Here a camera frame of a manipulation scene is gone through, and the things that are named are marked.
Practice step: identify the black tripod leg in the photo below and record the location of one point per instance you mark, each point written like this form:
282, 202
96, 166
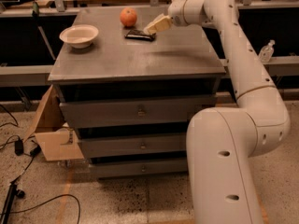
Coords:
13, 192

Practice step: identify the top grey drawer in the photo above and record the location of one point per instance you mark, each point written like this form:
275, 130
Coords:
110, 113

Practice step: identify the white bowl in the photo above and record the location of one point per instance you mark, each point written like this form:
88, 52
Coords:
79, 36

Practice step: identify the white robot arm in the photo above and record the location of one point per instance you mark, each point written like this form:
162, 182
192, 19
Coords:
220, 140

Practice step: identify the bottom grey drawer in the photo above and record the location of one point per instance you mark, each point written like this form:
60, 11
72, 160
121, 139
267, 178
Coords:
134, 168

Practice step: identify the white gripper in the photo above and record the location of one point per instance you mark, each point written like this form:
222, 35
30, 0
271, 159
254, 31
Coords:
177, 13

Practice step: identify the grey drawer cabinet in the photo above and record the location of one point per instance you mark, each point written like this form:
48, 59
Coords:
179, 62

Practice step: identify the orange fruit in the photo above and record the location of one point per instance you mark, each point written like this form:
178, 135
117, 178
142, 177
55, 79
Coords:
128, 17

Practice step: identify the grey drawer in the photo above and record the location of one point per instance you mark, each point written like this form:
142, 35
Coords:
134, 168
132, 145
110, 113

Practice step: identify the middle grey drawer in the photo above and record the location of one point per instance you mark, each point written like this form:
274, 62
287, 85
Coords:
132, 145

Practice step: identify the cardboard box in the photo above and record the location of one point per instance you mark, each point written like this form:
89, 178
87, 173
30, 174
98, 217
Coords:
57, 140

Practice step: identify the black power adapter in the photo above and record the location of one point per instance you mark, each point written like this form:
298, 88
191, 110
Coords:
18, 147

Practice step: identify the black rxbar chocolate bar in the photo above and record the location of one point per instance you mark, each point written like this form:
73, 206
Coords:
139, 35

